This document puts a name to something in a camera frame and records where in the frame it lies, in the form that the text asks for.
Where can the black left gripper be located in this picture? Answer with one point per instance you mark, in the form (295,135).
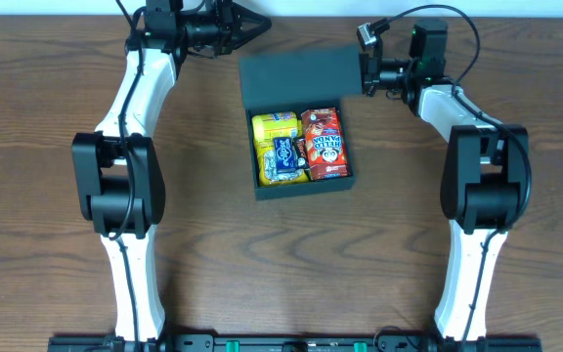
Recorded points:
(233,27)

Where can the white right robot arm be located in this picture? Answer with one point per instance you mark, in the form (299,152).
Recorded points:
(487,177)

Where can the red Hello Panda biscuit box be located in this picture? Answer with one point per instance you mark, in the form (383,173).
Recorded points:
(324,143)

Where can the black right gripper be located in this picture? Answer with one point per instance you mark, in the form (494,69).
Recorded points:
(369,74)

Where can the yellow Mentos bottle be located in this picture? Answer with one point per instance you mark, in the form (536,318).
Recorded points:
(268,126)

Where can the yellow candy bag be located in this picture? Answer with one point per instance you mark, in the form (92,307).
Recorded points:
(268,174)

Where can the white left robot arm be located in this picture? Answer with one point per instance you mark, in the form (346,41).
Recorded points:
(119,182)

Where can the blue Eclipse mint box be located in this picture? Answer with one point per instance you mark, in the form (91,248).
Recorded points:
(285,159)

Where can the small black chocolate bar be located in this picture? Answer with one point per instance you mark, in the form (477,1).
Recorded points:
(302,158)

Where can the dark green box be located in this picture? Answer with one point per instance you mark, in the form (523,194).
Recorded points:
(311,79)

